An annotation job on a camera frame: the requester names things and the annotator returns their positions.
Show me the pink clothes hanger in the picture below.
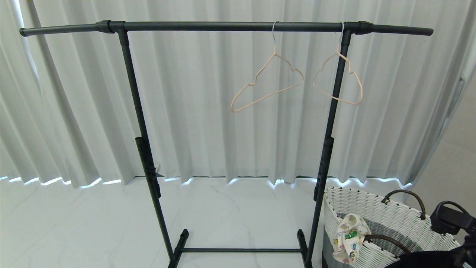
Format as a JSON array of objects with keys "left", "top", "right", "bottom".
[
  {"left": 231, "top": 21, "right": 305, "bottom": 113},
  {"left": 313, "top": 22, "right": 363, "bottom": 106}
]

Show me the black t-shirt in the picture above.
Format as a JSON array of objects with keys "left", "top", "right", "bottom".
[{"left": 385, "top": 250, "right": 457, "bottom": 268}]

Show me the black clothes rack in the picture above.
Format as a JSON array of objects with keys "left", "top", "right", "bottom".
[{"left": 19, "top": 20, "right": 434, "bottom": 268}]

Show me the white laundry basket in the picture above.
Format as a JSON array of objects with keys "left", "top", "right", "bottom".
[{"left": 322, "top": 187, "right": 461, "bottom": 268}]

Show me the white curtain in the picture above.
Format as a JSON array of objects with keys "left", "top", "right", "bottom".
[{"left": 0, "top": 0, "right": 476, "bottom": 188}]

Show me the cream printed garment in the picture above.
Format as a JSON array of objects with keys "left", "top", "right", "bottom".
[{"left": 332, "top": 213, "right": 371, "bottom": 265}]

